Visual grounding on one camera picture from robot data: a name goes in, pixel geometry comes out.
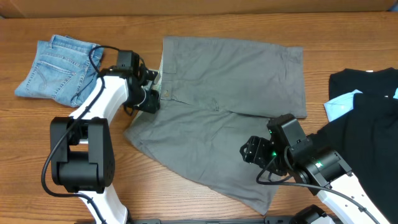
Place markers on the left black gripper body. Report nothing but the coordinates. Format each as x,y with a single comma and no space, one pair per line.
145,99

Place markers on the brown cardboard backdrop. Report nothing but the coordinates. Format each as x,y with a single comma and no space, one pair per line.
90,8

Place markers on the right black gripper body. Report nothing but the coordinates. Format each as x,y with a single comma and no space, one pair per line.
261,151

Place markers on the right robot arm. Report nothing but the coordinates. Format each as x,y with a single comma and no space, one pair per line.
290,153

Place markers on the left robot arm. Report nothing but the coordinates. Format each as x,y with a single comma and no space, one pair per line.
81,162

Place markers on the grey cotton shorts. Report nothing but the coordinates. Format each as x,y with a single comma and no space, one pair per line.
216,94

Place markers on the folded blue denim jeans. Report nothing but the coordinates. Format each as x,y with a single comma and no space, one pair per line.
62,71

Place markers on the light blue garment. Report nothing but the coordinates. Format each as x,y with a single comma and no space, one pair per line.
340,105

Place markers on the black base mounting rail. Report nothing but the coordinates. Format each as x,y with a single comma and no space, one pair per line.
265,220

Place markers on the black t-shirt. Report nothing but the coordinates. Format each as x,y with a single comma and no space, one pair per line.
366,136

